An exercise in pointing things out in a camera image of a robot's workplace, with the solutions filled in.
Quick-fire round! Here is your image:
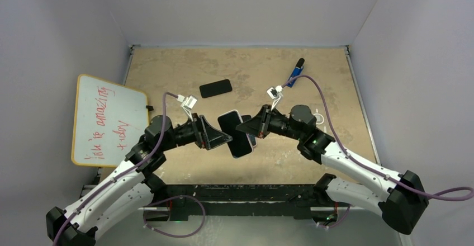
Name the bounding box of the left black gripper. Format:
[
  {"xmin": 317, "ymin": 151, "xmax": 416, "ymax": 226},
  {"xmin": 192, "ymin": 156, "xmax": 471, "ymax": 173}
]
[{"xmin": 160, "ymin": 113, "xmax": 231, "ymax": 152}]

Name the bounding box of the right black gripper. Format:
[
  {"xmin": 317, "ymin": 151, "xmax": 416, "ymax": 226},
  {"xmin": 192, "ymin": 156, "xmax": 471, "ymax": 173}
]
[{"xmin": 237, "ymin": 105, "xmax": 304, "ymax": 141}]

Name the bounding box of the black phone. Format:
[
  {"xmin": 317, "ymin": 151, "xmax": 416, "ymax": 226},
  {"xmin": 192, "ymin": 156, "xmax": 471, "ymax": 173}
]
[{"xmin": 241, "ymin": 115, "xmax": 257, "ymax": 148}]

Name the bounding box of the dark blue phone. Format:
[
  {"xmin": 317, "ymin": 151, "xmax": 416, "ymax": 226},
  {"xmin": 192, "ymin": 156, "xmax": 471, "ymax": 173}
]
[{"xmin": 217, "ymin": 111, "xmax": 253, "ymax": 158}]

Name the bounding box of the black phone face down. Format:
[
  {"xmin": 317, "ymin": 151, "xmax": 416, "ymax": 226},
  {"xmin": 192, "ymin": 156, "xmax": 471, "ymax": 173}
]
[{"xmin": 199, "ymin": 79, "xmax": 233, "ymax": 98}]

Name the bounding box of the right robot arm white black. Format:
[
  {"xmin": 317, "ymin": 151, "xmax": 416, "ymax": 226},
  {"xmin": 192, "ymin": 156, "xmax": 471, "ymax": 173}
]
[{"xmin": 236, "ymin": 105, "xmax": 429, "ymax": 235}]

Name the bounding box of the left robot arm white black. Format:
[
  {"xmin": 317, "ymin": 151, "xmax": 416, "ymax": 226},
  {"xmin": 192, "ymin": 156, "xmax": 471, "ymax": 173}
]
[{"xmin": 46, "ymin": 113, "xmax": 232, "ymax": 245}]

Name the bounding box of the blue marker black cap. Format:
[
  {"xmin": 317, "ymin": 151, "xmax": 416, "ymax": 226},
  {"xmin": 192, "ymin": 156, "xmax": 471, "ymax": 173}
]
[{"xmin": 287, "ymin": 58, "xmax": 305, "ymax": 88}]

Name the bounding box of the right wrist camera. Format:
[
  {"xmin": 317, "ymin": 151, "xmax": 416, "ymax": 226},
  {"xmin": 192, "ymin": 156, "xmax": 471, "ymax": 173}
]
[{"xmin": 267, "ymin": 86, "xmax": 283, "ymax": 111}]

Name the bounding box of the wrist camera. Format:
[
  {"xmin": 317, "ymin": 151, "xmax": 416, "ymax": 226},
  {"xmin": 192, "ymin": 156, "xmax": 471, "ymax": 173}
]
[
  {"xmin": 267, "ymin": 86, "xmax": 283, "ymax": 111},
  {"xmin": 181, "ymin": 95, "xmax": 197, "ymax": 120}
]

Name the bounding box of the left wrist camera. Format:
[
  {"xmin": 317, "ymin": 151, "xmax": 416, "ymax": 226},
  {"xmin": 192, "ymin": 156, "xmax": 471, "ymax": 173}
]
[{"xmin": 181, "ymin": 95, "xmax": 197, "ymax": 120}]

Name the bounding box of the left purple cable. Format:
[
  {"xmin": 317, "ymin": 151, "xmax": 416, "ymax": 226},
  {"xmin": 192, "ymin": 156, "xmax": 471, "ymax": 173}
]
[{"xmin": 51, "ymin": 92, "xmax": 206, "ymax": 246}]

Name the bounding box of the purple cable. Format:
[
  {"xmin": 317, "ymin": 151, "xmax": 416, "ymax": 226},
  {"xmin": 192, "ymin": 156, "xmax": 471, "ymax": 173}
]
[
  {"xmin": 279, "ymin": 75, "xmax": 474, "ymax": 230},
  {"xmin": 51, "ymin": 92, "xmax": 206, "ymax": 246}
]

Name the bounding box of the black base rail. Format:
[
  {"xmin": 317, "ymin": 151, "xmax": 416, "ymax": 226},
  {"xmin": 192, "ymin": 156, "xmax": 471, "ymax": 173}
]
[{"xmin": 141, "ymin": 184, "xmax": 347, "ymax": 221}]

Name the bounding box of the whiteboard with yellow frame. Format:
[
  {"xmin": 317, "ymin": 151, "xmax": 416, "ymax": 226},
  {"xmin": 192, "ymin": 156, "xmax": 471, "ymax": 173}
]
[{"xmin": 71, "ymin": 74, "xmax": 149, "ymax": 167}]

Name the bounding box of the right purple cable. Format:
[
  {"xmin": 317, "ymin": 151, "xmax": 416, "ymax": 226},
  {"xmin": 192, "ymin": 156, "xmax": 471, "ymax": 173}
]
[{"xmin": 279, "ymin": 75, "xmax": 474, "ymax": 230}]

